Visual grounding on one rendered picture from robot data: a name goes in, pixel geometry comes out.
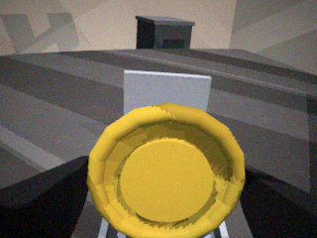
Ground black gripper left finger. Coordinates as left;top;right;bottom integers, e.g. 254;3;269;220
0;156;89;238

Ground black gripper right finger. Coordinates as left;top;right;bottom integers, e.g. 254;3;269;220
240;165;317;238

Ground yellow plate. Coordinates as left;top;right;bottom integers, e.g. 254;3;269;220
86;103;246;238

